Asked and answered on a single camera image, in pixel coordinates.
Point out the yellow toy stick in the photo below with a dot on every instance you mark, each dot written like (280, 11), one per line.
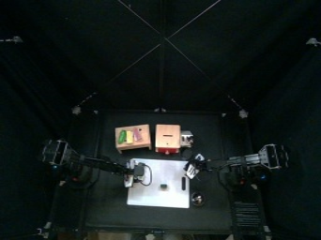
(130, 137)

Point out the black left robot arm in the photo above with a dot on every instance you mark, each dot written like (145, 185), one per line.
(96, 163)

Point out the wooden toy tray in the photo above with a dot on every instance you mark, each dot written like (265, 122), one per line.
(145, 142)

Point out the pink toy stick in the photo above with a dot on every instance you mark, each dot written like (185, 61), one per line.
(137, 134)

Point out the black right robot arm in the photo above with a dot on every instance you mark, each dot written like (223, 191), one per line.
(250, 159)

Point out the black frame centre pole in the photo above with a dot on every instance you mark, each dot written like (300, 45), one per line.
(161, 62)

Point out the green toy stick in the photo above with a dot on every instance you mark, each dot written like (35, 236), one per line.
(122, 137)

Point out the small silver metal toy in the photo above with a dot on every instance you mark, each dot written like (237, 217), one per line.
(186, 139)

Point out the white text label sticker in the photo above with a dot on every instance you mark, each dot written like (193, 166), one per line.
(246, 215)

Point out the dark cut sushi piece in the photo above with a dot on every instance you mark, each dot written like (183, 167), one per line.
(163, 186)

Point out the small dark bowl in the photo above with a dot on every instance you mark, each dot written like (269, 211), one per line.
(197, 199)

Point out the wooden box with slot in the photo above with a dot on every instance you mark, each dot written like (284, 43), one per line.
(167, 137)

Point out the grey frame corner bracket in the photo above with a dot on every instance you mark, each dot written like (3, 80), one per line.
(244, 113)
(15, 39)
(312, 41)
(75, 109)

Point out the white cutting board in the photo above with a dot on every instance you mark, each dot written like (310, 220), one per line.
(163, 193)

